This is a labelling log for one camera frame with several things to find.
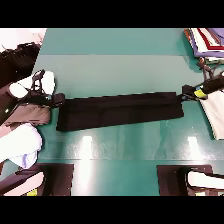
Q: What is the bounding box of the white and red garment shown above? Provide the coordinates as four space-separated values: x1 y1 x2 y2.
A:
189 27 224 52

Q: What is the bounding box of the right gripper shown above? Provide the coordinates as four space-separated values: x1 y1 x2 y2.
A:
181 84 208 101

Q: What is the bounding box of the brown garment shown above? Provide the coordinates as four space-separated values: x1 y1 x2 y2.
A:
0 83 52 128

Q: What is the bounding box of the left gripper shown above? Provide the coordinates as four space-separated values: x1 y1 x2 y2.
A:
48 92 66 109

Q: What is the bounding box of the black garment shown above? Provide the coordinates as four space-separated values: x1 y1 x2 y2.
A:
55 91 185 132
0 42 42 89

